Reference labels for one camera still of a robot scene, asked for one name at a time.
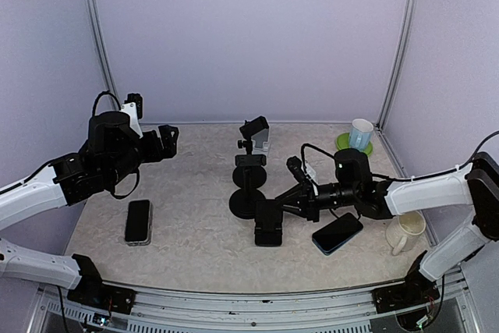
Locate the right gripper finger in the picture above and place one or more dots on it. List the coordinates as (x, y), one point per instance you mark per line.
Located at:
(297, 211)
(292, 196)

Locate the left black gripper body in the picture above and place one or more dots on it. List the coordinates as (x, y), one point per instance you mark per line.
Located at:
(153, 153)

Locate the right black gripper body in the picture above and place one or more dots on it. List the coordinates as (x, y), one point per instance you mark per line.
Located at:
(311, 207)

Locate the black folding phone stand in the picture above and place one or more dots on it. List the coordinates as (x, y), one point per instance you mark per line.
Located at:
(268, 224)

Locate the white folding phone stand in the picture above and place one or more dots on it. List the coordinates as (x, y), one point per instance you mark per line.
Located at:
(261, 142)

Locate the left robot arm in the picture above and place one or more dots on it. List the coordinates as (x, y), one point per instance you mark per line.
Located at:
(115, 147)

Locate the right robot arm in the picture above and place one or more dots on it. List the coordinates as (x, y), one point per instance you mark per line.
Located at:
(378, 197)

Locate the blue phone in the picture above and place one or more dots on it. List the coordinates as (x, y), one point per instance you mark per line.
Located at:
(337, 233)

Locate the rear black round-base stand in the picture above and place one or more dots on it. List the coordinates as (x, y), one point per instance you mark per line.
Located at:
(248, 129)

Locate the phone in clear case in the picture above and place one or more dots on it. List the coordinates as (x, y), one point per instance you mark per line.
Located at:
(138, 229)

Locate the green saucer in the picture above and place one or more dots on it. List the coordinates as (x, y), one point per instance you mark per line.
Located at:
(342, 142)

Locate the light blue mug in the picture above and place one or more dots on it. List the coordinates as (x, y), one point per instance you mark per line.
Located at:
(360, 134)

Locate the cream ceramic mug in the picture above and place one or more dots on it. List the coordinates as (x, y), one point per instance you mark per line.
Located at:
(404, 230)

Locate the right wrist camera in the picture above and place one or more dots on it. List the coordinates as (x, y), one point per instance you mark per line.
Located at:
(295, 166)

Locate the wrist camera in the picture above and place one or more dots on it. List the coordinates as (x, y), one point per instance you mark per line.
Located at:
(133, 107)
(295, 166)

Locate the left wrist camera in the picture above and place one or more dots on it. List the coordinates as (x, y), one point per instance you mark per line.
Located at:
(133, 107)

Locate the left aluminium frame post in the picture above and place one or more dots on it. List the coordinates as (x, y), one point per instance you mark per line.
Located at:
(99, 44)

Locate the aluminium frame post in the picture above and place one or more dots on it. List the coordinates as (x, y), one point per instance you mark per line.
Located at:
(99, 44)
(396, 71)

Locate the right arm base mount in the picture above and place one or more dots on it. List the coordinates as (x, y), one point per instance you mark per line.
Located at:
(415, 289)

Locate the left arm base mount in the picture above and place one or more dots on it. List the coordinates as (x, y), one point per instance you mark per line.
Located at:
(92, 291)

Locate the right aluminium frame post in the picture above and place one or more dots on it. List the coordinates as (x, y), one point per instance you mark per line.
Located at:
(396, 71)

